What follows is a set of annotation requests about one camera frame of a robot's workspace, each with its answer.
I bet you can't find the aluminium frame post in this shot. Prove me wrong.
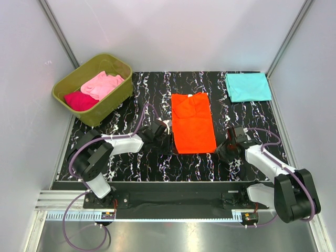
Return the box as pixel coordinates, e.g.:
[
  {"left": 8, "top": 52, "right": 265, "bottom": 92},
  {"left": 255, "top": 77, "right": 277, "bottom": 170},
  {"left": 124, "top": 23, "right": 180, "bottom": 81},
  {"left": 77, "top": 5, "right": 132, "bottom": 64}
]
[
  {"left": 266, "top": 0, "right": 315, "bottom": 79},
  {"left": 37, "top": 0, "right": 80, "bottom": 69}
]

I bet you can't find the slotted cable duct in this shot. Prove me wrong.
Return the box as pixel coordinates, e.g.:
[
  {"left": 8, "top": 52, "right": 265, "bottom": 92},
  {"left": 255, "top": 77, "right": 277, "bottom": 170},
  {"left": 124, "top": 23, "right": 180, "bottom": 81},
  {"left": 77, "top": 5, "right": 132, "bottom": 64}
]
[{"left": 46, "top": 210, "right": 257, "bottom": 223}]

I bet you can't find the pink t shirt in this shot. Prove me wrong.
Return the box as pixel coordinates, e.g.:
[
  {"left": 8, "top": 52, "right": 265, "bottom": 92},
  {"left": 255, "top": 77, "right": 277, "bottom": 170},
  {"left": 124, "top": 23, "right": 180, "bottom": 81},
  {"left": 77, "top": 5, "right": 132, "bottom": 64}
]
[{"left": 80, "top": 71, "right": 124, "bottom": 101}]

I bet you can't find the magenta t shirt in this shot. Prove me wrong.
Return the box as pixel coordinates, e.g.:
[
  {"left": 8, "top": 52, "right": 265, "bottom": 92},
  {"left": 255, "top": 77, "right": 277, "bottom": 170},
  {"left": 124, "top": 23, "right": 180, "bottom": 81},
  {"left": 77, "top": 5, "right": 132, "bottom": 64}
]
[{"left": 64, "top": 91, "right": 99, "bottom": 111}]

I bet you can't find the olive green plastic bin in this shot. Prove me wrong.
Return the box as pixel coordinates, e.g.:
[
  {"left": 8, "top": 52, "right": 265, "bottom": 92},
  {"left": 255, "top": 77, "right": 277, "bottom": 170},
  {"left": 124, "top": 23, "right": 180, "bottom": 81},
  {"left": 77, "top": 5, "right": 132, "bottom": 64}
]
[{"left": 51, "top": 54, "right": 133, "bottom": 127}]

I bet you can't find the purple cable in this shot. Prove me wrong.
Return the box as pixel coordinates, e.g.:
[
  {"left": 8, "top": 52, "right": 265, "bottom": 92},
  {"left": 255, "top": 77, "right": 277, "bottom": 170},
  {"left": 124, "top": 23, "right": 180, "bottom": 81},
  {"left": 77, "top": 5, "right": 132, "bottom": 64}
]
[
  {"left": 62, "top": 103, "right": 162, "bottom": 249},
  {"left": 244, "top": 127, "right": 317, "bottom": 228}
]

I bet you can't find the orange t shirt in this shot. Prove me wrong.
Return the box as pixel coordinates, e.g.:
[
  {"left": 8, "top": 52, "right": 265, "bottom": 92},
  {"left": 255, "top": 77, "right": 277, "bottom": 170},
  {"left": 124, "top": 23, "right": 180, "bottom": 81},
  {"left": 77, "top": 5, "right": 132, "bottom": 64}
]
[{"left": 171, "top": 92, "right": 217, "bottom": 154}]

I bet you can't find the folded teal t shirt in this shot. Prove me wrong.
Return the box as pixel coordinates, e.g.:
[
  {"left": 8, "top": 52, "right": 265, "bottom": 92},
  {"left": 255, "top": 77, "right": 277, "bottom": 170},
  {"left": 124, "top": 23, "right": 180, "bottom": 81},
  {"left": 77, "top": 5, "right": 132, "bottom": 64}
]
[{"left": 225, "top": 72, "right": 272, "bottom": 103}]

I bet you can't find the left aluminium frame post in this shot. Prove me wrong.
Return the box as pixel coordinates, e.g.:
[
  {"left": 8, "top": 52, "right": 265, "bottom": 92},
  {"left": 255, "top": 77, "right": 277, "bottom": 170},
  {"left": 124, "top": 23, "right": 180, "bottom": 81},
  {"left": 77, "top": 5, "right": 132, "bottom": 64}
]
[{"left": 37, "top": 0, "right": 80, "bottom": 69}]

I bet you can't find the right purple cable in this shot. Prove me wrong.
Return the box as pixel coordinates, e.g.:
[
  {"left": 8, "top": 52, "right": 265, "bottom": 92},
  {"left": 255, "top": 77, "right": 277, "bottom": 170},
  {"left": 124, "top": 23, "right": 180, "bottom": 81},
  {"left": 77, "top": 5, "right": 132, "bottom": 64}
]
[{"left": 244, "top": 127, "right": 317, "bottom": 228}]

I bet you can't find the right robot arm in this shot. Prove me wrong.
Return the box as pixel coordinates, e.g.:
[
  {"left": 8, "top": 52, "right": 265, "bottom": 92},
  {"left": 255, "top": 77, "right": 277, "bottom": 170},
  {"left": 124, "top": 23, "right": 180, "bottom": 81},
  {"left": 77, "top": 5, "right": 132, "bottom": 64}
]
[{"left": 215, "top": 126, "right": 321, "bottom": 223}]

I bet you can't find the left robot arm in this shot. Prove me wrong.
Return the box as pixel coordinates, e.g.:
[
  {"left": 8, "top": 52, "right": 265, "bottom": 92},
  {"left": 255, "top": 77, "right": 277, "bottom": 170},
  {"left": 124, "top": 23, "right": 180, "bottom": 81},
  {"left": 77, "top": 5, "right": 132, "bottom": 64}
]
[{"left": 67, "top": 120, "right": 173, "bottom": 208}]

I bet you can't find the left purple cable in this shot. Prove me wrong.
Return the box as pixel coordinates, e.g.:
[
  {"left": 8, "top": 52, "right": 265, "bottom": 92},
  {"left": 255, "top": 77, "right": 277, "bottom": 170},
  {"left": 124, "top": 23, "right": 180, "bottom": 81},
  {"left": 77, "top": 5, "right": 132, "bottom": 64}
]
[{"left": 62, "top": 103, "right": 162, "bottom": 249}]

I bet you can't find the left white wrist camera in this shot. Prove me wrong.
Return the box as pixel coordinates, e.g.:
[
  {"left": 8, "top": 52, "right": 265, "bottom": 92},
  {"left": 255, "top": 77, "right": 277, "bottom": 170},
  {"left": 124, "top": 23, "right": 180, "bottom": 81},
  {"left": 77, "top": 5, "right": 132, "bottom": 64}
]
[{"left": 162, "top": 120, "right": 172, "bottom": 135}]

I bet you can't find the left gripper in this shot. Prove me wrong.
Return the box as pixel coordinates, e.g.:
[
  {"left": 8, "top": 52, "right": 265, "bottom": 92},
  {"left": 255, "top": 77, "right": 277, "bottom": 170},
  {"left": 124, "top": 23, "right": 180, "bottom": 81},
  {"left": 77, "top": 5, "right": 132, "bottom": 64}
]
[{"left": 153, "top": 132, "right": 178, "bottom": 155}]

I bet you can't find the right aluminium frame post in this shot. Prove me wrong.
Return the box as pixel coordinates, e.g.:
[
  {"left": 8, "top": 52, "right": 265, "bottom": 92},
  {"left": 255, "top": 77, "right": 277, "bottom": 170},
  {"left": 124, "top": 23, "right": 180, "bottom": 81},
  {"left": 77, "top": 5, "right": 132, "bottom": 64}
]
[{"left": 266, "top": 0, "right": 315, "bottom": 79}]

